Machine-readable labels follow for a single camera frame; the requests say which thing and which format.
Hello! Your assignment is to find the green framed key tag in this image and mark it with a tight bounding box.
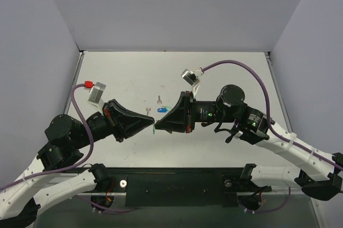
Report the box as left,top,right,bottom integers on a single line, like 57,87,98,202
163,106,172,111

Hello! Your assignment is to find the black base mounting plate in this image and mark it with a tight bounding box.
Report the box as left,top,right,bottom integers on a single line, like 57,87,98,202
91,168,259,207

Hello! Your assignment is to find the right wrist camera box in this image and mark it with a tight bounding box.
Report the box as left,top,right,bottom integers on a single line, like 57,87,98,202
181,69,199,86

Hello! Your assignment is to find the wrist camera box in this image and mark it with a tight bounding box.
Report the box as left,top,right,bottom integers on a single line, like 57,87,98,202
181,69,199,86
88,82,106,105

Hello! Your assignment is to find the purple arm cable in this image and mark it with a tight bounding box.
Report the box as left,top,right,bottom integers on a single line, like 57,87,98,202
197,59,343,214
0,80,140,215

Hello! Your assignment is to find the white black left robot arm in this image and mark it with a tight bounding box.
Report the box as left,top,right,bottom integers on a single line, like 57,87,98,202
1,100,154,227

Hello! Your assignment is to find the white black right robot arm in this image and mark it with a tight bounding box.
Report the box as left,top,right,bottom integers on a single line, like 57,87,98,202
154,85,342,201

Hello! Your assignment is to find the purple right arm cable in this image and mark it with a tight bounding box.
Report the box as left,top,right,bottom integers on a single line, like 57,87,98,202
197,59,343,214

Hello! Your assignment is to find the blue plastic key fob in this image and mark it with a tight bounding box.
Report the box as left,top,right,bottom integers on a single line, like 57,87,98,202
157,108,168,113

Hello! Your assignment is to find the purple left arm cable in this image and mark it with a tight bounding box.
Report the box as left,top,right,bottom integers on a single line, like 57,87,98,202
0,80,140,215

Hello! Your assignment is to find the dark grey key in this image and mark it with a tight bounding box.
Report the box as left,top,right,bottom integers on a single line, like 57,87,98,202
157,95,162,104

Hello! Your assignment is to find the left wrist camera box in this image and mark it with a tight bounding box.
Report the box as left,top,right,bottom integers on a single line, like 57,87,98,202
88,82,106,105

